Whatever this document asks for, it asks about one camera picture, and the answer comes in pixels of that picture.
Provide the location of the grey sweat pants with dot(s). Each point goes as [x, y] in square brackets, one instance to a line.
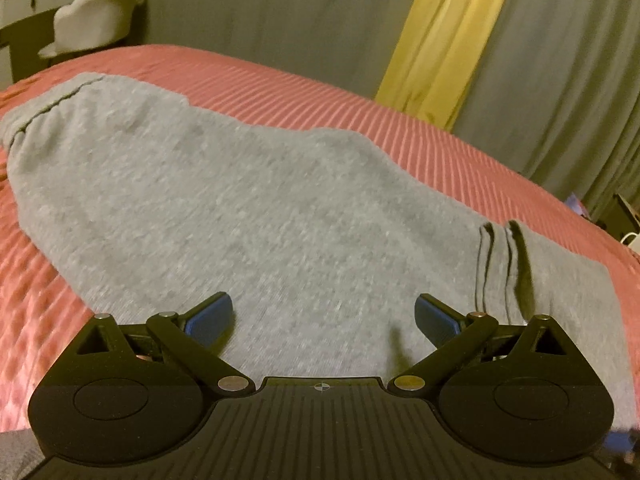
[250, 210]

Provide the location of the light grey upholstered chair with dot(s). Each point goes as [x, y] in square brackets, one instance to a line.
[95, 17]

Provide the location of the purple box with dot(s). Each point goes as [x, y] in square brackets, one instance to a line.
[575, 206]

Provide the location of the grey curtain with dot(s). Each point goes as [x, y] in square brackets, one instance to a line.
[280, 15]
[565, 70]

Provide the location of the dark nightstand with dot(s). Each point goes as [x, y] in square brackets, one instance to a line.
[620, 212]

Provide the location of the grey desk with drawers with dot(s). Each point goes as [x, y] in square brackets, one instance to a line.
[30, 0]

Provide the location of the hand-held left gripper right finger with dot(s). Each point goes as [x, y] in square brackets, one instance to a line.
[436, 319]

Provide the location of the yellow curtain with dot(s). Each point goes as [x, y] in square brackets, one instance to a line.
[440, 35]

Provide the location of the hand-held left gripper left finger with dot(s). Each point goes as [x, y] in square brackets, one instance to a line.
[210, 319]

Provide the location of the pink ribbed bedspread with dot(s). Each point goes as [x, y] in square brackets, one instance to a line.
[425, 135]

